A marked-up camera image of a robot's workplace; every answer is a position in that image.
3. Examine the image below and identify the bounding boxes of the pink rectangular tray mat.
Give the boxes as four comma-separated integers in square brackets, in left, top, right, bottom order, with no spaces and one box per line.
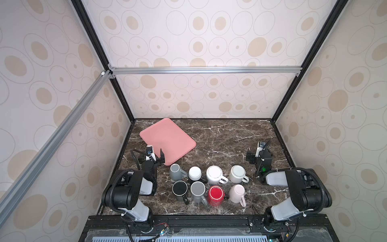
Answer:
[140,118,196,166]

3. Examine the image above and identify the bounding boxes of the cream mug red inside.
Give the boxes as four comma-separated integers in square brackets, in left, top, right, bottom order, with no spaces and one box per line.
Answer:
[228,165,250,184]

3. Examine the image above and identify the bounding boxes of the pale pink mug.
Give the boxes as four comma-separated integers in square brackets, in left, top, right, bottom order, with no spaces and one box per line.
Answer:
[228,184,247,208]

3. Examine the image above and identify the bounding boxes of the white ribbed-bottom mug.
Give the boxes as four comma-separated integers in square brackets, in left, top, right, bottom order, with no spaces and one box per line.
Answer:
[206,165,228,185]

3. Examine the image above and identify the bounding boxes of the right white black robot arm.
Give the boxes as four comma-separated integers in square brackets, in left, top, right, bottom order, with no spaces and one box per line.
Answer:
[246,148,333,227]

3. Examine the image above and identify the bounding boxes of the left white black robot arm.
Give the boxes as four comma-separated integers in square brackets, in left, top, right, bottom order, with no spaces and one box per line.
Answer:
[101,145,165,224]

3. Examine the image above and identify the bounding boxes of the grey mug back row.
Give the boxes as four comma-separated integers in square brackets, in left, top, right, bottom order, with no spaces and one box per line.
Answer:
[170,163,188,182]

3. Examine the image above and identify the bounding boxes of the grey mug row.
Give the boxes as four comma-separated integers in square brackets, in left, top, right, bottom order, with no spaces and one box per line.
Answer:
[190,181,208,206]
[170,163,188,182]

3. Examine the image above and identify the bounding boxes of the black mug white rim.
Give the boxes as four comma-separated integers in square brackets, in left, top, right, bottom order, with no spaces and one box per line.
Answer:
[172,180,189,205]

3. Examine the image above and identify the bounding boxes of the grey mug front row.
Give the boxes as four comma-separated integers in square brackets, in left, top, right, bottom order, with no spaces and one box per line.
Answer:
[190,181,208,206]

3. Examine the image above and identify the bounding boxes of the left slanted aluminium bar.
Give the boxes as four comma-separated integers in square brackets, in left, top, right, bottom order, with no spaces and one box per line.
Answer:
[1,70,112,226]

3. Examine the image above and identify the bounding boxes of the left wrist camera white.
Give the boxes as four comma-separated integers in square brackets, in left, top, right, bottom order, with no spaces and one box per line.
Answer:
[145,145,156,163]

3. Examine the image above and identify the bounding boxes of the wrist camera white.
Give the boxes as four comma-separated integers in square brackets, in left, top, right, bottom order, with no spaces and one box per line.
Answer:
[255,141,266,157]
[145,145,156,163]

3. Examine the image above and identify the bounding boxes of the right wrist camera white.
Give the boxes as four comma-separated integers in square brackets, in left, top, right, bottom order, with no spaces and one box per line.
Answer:
[255,141,266,157]

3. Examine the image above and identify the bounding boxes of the white mug black handle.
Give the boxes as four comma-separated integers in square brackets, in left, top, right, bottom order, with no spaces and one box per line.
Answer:
[188,166,208,184]

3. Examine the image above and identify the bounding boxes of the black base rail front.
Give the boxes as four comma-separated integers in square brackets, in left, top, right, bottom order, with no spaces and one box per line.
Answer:
[79,214,339,242]

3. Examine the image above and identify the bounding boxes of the horizontal aluminium frame bar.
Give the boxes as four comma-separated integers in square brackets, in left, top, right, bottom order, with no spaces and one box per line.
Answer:
[111,66,302,75]

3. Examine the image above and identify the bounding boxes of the left black corner post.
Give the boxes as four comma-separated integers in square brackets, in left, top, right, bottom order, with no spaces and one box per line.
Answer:
[70,0,135,123]

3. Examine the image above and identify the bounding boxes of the black corner post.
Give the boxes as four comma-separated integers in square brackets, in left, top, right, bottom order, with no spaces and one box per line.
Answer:
[272,0,348,124]
[70,0,135,123]

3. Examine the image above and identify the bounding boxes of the right black corner post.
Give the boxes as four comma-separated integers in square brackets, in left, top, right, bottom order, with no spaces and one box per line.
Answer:
[272,0,348,124]

